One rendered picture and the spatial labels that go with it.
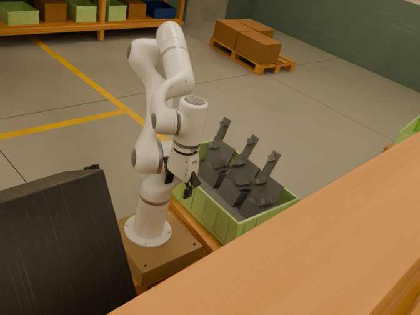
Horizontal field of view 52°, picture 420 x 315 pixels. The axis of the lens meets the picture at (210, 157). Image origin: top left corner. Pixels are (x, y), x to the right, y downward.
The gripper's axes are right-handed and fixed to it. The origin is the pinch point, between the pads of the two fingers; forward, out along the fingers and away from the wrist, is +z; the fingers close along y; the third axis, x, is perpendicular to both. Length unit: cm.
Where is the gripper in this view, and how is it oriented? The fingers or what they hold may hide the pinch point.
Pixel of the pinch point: (177, 187)
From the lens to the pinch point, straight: 140.6
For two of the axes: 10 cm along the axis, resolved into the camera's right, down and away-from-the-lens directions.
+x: -7.0, 2.6, -6.7
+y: -6.9, -4.9, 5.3
